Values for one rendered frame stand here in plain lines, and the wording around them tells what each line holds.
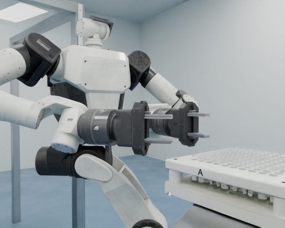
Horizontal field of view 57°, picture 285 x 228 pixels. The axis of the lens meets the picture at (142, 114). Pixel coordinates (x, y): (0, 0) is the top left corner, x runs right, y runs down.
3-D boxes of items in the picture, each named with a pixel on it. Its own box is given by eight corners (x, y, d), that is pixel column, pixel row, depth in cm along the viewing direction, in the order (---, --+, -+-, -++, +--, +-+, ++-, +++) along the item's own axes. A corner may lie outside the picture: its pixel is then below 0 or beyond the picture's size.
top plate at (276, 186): (344, 173, 51) (344, 162, 51) (291, 201, 35) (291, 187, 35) (231, 154, 70) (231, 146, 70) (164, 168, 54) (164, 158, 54)
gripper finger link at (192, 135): (211, 134, 69) (195, 132, 74) (202, 135, 67) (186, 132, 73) (211, 140, 69) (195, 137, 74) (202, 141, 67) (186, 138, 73)
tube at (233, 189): (238, 203, 47) (239, 161, 47) (234, 205, 46) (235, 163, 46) (231, 201, 48) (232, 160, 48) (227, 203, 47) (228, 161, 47)
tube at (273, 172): (278, 216, 42) (280, 169, 41) (275, 218, 41) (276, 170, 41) (270, 213, 43) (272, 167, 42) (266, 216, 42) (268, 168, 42)
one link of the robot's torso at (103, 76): (31, 130, 107) (30, 42, 106) (104, 126, 128) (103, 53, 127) (60, 137, 84) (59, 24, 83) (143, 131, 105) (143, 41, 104)
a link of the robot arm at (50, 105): (91, 105, 67) (38, 88, 65) (81, 136, 63) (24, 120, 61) (87, 115, 73) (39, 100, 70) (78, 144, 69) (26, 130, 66)
